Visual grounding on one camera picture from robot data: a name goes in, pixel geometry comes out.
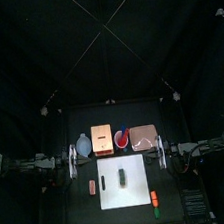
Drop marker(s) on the dark green sushi roll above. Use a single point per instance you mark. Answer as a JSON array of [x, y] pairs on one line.
[[122, 177]]

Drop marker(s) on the metal frame bracket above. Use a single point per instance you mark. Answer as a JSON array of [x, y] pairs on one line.
[[43, 110], [109, 101], [176, 96]]

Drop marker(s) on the pink toy food block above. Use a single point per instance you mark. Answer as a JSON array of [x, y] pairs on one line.
[[92, 187]]

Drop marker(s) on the wooden box with slot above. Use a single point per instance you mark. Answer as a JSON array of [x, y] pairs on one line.
[[101, 139]]

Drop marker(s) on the white printed label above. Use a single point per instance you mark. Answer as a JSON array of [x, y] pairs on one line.
[[195, 203]]

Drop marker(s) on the red toy utensil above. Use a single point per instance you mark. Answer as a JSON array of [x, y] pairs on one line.
[[125, 134]]

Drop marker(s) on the white cutting board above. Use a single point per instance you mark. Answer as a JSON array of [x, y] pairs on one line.
[[134, 181]]

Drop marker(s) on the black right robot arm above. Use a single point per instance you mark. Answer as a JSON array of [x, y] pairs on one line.
[[206, 145]]

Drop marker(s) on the blue toy utensil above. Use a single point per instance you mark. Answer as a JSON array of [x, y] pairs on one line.
[[123, 129]]

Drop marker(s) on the clear plastic food container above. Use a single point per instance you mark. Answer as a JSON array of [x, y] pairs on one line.
[[144, 137]]

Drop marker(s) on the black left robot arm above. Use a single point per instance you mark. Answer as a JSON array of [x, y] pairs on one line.
[[27, 164]]

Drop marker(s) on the orange and green toy carrot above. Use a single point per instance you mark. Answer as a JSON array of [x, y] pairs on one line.
[[155, 203]]

